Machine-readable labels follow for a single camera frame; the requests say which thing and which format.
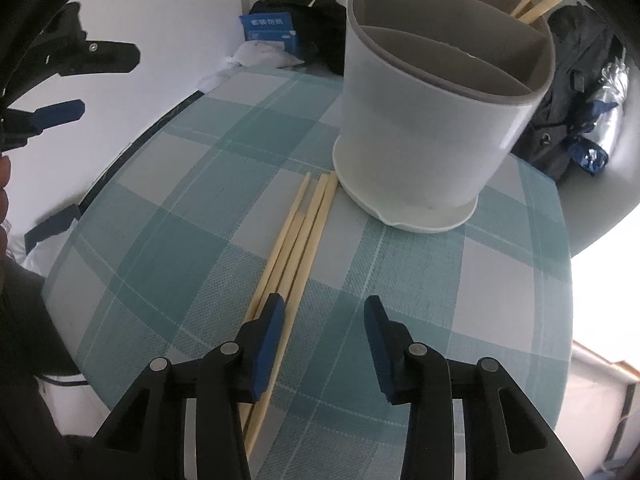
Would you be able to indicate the grey divided utensil holder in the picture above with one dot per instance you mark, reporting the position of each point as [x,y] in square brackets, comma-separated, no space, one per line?
[425,135]

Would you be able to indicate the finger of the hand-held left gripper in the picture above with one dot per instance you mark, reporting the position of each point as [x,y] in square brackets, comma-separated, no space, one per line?
[105,56]
[60,112]

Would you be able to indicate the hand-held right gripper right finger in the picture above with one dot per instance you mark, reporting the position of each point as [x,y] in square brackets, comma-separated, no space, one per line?
[382,360]

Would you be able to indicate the black bag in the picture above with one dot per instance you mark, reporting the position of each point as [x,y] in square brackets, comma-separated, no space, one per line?
[325,25]

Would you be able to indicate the blue cardboard box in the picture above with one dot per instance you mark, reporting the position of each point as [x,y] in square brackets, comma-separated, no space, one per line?
[265,30]

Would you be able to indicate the teal plaid tablecloth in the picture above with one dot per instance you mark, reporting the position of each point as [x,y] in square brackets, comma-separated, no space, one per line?
[150,210]

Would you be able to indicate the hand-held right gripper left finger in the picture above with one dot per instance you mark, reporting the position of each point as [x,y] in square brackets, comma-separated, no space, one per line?
[265,355]

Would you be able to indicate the person's left hand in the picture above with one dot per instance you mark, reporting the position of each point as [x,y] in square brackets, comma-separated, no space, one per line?
[4,175]

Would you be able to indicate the black backpack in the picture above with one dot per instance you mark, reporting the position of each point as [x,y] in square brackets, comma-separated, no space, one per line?
[555,125]

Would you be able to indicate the blue crumpled packet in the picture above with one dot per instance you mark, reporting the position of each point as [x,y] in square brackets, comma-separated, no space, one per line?
[590,155]

